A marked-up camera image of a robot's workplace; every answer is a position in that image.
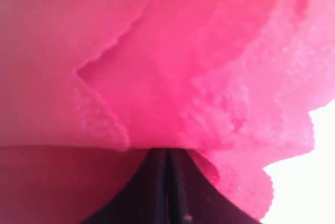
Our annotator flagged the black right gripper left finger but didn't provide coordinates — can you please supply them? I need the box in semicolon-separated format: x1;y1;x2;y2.
81;149;168;224

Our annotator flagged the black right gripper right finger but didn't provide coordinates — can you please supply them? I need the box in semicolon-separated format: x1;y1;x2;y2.
165;149;258;224

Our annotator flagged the red scalloped table cloth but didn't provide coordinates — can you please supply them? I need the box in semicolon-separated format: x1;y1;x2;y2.
1;0;334;223

